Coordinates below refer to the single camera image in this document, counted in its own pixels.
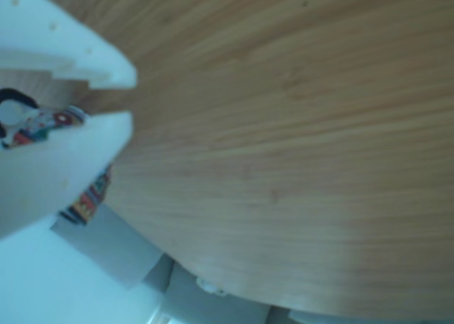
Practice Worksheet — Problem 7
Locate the colourful painted ceramic cup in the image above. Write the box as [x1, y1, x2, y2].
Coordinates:
[0, 88, 113, 226]

